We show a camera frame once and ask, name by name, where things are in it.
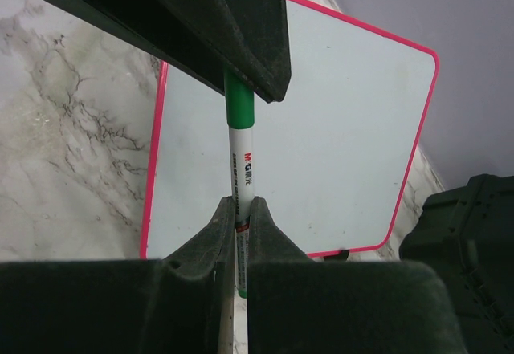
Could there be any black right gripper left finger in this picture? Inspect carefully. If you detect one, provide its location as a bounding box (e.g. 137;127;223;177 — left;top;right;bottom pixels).
1;197;235;353

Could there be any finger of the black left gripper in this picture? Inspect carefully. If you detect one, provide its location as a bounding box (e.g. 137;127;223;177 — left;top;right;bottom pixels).
44;0;291;103

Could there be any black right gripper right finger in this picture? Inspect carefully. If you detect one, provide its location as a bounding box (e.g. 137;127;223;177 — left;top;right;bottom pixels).
247;197;466;353

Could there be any green white whiteboard marker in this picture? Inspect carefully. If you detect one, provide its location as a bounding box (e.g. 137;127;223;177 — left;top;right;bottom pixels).
224;69;255;299

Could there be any black whiteboard clip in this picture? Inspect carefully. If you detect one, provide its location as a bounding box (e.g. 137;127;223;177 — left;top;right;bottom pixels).
323;250;349;262

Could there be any pink framed whiteboard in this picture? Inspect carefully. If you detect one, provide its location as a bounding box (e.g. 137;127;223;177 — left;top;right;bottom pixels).
140;0;439;258

